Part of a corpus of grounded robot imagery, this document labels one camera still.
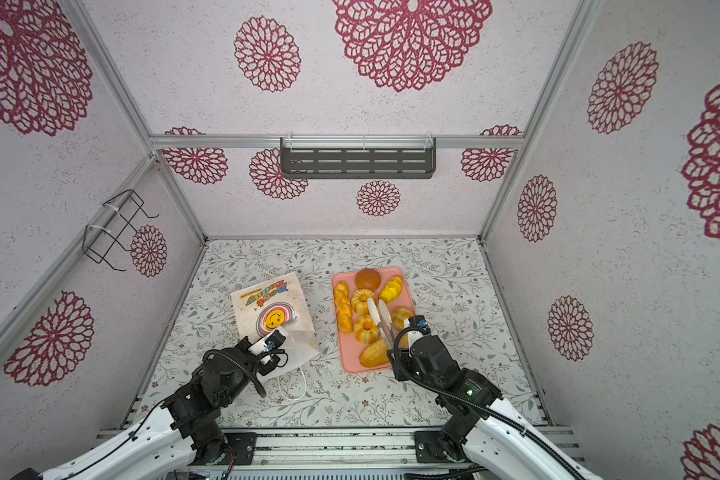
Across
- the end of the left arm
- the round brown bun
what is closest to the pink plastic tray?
the round brown bun

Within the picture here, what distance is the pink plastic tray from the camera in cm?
86

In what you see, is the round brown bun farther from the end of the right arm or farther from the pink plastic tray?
the end of the right arm
